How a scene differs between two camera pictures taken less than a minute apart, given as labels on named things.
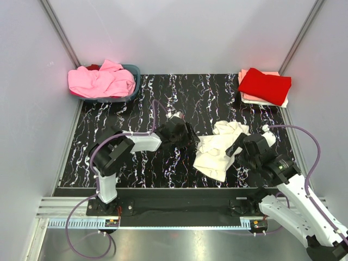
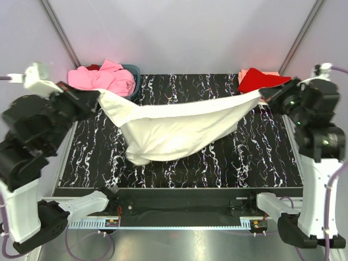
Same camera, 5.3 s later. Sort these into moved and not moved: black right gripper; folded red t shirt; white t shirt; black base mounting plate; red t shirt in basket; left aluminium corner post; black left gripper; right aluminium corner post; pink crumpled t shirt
Moved: white t shirt; black right gripper; black left gripper
Not moved: black base mounting plate; folded red t shirt; pink crumpled t shirt; left aluminium corner post; red t shirt in basket; right aluminium corner post
